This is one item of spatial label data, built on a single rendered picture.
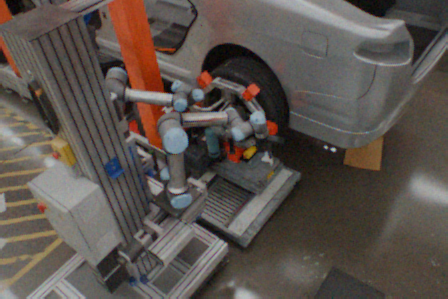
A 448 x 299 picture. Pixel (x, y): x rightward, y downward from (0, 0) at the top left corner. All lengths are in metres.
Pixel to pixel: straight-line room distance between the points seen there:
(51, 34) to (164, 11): 2.83
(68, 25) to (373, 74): 1.61
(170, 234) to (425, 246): 1.88
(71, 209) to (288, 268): 1.67
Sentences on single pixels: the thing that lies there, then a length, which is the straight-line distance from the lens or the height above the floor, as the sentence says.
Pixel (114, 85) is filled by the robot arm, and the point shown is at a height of 1.44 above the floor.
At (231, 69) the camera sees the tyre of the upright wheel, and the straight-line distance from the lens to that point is 2.92.
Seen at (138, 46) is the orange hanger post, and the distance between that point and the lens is 2.83.
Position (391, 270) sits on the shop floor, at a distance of 3.30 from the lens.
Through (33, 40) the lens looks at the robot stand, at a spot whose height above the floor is 2.02.
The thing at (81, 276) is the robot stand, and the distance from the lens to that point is 3.21.
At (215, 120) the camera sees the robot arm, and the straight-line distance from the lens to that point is 2.25.
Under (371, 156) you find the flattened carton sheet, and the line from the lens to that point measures 3.97.
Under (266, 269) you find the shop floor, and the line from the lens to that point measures 3.20.
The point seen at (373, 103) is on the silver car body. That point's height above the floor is 1.16.
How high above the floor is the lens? 2.76
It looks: 42 degrees down
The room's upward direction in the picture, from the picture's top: 7 degrees counter-clockwise
